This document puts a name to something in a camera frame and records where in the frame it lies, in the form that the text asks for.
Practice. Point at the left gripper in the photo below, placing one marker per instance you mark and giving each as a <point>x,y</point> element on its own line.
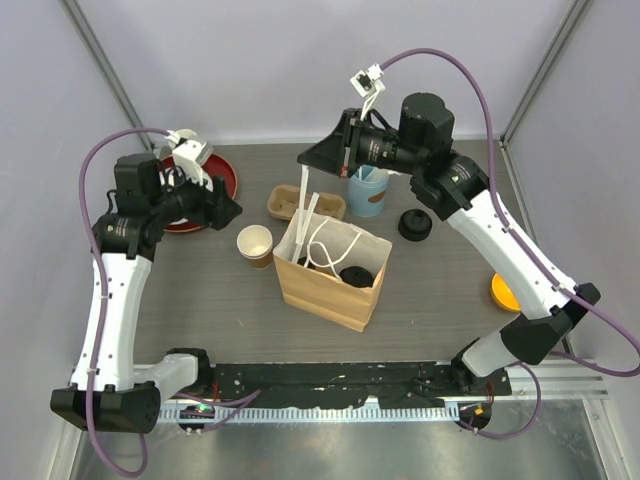
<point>213,207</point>

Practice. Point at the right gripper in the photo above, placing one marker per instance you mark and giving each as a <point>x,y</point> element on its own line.
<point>338,154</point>

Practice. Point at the stack of paper cups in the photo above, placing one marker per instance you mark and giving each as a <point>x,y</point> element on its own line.
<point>255,244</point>

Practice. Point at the stack of black lids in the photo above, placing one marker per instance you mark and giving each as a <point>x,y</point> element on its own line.
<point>415,225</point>

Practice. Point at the brown paper bag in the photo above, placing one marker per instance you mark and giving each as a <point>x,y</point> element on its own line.
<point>332,245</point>

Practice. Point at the black lid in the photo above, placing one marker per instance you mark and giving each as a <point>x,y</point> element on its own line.
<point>303,262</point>
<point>357,277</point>

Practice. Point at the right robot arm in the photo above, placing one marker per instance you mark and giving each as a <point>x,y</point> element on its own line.
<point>456,189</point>

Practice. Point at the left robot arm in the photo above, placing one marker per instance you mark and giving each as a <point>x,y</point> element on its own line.
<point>104,386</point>

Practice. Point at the red round tray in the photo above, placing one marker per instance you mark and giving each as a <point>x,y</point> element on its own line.
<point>214,166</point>

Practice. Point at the white wrapped straws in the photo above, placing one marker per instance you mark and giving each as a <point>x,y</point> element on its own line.
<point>370,174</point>

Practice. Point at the blue straw holder cup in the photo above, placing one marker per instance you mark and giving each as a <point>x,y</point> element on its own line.
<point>366,199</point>

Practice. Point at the cardboard cup carrier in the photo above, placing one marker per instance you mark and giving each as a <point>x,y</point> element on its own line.
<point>283,202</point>

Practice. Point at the yellow mug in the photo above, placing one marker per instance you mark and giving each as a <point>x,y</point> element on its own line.
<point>163,148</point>

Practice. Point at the orange bowl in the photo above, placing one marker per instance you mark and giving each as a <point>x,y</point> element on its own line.
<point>502,294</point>

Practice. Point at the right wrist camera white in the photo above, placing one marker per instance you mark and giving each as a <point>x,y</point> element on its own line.
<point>368,84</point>

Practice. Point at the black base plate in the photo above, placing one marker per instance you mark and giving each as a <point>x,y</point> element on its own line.
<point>348,384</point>

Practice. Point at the aluminium front rail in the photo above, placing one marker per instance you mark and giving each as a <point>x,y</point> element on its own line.
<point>551,380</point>

